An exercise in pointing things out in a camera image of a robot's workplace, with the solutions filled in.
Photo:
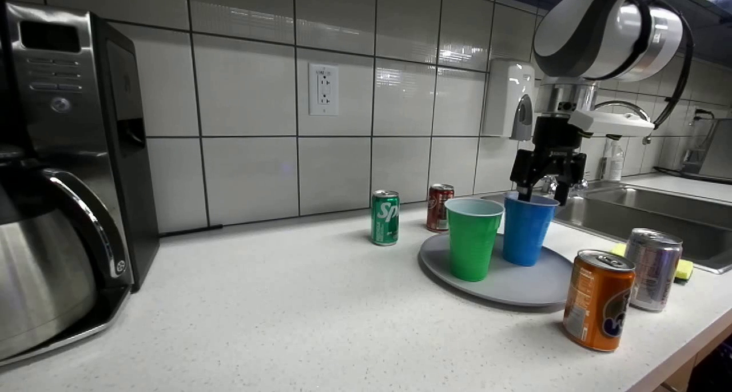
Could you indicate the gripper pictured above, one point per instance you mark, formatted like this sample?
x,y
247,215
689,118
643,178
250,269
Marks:
x,y
556,137

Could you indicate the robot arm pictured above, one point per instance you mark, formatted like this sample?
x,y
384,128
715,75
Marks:
x,y
595,26

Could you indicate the blue plastic cup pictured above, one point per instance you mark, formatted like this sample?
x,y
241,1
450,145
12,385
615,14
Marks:
x,y
525,232

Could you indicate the clear spray bottle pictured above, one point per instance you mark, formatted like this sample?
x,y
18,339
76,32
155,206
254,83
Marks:
x,y
613,160

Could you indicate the white soap dispenser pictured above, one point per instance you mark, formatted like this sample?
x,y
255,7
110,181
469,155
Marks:
x,y
503,100

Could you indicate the chrome tap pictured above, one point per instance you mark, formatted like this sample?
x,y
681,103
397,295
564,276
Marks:
x,y
623,106

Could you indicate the steel sink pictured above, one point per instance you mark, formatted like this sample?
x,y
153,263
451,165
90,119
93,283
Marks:
x,y
640,214

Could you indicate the green plastic cup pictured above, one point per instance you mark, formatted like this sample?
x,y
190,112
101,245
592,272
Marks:
x,y
473,243

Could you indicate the grey round plate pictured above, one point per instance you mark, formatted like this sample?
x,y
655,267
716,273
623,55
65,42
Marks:
x,y
514,283

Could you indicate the red soda can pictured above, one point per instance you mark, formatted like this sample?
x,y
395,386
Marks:
x,y
437,209

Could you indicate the orange soda can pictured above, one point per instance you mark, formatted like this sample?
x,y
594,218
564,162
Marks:
x,y
595,303

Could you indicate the silver soda can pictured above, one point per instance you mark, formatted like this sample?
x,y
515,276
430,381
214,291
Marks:
x,y
652,272

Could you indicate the yellow sponge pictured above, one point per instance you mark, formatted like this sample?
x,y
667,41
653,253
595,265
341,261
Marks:
x,y
684,269

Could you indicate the grey appliance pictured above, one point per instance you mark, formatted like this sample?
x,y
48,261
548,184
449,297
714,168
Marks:
x,y
715,151

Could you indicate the green soda can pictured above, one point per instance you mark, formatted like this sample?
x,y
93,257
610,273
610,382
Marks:
x,y
385,220

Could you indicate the steel coffee maker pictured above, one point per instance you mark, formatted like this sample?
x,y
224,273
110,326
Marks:
x,y
74,123

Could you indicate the steel coffee carafe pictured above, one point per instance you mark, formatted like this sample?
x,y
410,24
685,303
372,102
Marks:
x,y
46,266

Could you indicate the white wall socket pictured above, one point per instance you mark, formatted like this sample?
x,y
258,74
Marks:
x,y
323,90

